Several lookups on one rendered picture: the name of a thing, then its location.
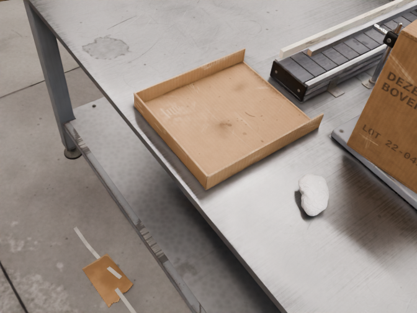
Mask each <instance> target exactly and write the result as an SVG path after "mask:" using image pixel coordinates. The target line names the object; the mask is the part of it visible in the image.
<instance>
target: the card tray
mask: <svg viewBox="0 0 417 313"><path fill-rule="evenodd" d="M245 50H246V49H245V48H243V49H241V50H238V51H236V52H233V53H231V54H228V55H225V56H224V57H221V58H218V59H216V60H214V61H211V62H208V63H206V64H204V65H201V66H198V67H196V68H193V69H191V70H189V71H186V72H183V73H181V74H179V75H176V76H173V77H172V78H169V79H166V80H164V81H161V82H159V83H156V84H154V85H151V86H149V87H147V88H144V89H141V90H139V91H137V92H134V93H133V98H134V107H135V108H136V109H137V111H138V112H139V113H140V114H141V115H142V116H143V117H144V119H145V120H146V121H147V122H148V123H149V124H150V125H151V126H152V128H153V129H154V130H155V131H156V133H157V134H158V135H159V136H160V137H161V138H162V139H163V141H164V142H165V143H166V144H167V146H168V147H169V148H170V149H171V150H172V151H173V152H174V154H175V155H176V156H177V157H178V159H180V160H181V161H182V163H183V164H184V165H185V166H186V168H187V169H188V170H189V171H190V172H191V173H192V174H193V175H194V177H195V178H196V179H197V180H198V182H199V183H200V184H201V185H202V186H203V187H204V188H205V190H208V189H209V188H211V187H213V186H215V185H216V184H218V183H220V182H222V181H224V180H225V179H227V178H229V177H231V176H233V175H234V174H236V173H238V172H240V171H241V170H243V169H245V168H247V167H249V166H250V165H252V164H254V163H256V162H257V161H259V160H261V159H263V158H265V157H267V156H268V155H270V154H272V153H274V152H276V151H277V150H279V149H281V148H282V147H284V146H286V145H288V144H290V143H292V142H293V141H295V140H297V139H298V138H300V137H303V136H304V135H306V134H308V133H309V132H311V131H313V130H315V129H317V128H319V126H320V123H321V120H322V118H323V115H324V113H322V114H320V115H318V116H316V117H314V118H313V119H311V118H309V117H308V116H307V115H306V114H305V113H304V112H302V111H301V110H300V109H299V108H298V107H297V106H296V105H294V104H293V103H292V102H291V101H289V100H288V99H287V98H286V97H285V96H284V95H283V94H281V93H280V92H279V91H278V90H277V89H276V88H275V87H273V86H272V85H271V84H270V83H269V82H267V81H266V80H265V79H264V78H263V77H262V76H261V75H259V74H258V73H257V72H256V71H254V70H253V69H252V68H251V67H250V66H249V65H248V64H247V63H245V62H244V55H245Z"/></svg>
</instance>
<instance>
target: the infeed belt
mask: <svg viewBox="0 0 417 313"><path fill-rule="evenodd" d="M416 19H417V11H415V10H413V11H411V12H408V13H406V14H404V15H402V16H400V17H397V18H396V19H393V20H391V21H389V22H386V23H384V24H382V25H380V26H381V27H382V28H383V29H385V30H387V31H390V30H392V29H395V27H396V26H397V23H398V22H402V23H403V26H402V28H401V30H402V29H404V28H405V27H406V26H408V25H409V24H411V23H412V22H413V21H415V20H416ZM401 30H400V32H401ZM384 37H385V36H384V35H382V34H380V33H379V32H377V31H376V30H374V29H371V30H368V31H367V32H364V33H363V34H360V35H358V36H356V37H353V38H351V39H349V40H347V41H345V42H343V43H340V44H338V45H336V46H333V47H331V48H329V49H327V50H325V51H323V52H320V53H318V54H316V55H314V56H312V57H310V56H309V55H307V52H308V49H306V50H303V51H302V52H298V53H296V54H294V55H292V56H290V57H287V58H285V59H283V60H281V61H278V62H277V64H279V65H280V66H281V67H283V69H285V70H286V71H287V72H289V73H290V74H291V75H292V76H293V77H294V78H296V79H297V80H299V81H300V82H301V83H302V84H303V83H304V84H305V83H306V82H307V81H310V80H311V79H314V78H316V77H318V76H320V75H322V74H324V73H326V72H328V71H330V70H332V69H334V68H337V67H339V66H341V65H343V64H345V63H347V62H349V61H351V60H353V59H355V58H357V57H359V56H361V55H363V54H365V53H367V52H369V51H371V50H373V49H375V48H377V47H379V46H382V45H384V43H383V39H384Z"/></svg>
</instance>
